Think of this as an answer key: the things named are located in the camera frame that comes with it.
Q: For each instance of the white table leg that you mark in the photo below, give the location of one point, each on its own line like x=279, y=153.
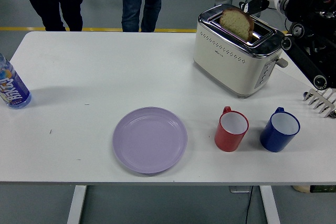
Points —
x=270, y=205
x=76, y=205

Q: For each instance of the blue label water bottle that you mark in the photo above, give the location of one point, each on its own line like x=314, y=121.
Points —
x=13, y=87

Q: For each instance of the bread slice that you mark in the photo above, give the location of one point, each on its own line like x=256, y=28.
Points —
x=236, y=24

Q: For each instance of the cream and chrome toaster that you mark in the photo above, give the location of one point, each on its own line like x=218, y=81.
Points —
x=231, y=69

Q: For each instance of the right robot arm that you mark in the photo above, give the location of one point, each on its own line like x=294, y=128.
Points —
x=309, y=24

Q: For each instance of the black table control panel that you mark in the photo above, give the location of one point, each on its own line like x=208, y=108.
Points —
x=323, y=189

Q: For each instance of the metal toast rack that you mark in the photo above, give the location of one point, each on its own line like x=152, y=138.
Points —
x=321, y=102

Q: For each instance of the purple round plate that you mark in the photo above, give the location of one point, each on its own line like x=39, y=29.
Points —
x=149, y=140

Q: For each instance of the grey toaster lever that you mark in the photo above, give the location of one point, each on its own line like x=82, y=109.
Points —
x=283, y=63

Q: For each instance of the blue enamel mug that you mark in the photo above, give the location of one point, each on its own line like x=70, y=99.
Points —
x=271, y=140

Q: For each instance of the red enamel mug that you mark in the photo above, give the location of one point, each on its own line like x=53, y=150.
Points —
x=225, y=140

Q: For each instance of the beige rounded object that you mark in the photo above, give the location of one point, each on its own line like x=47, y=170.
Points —
x=301, y=189

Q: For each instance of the grey table bracket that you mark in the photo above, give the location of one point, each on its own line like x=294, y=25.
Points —
x=239, y=189

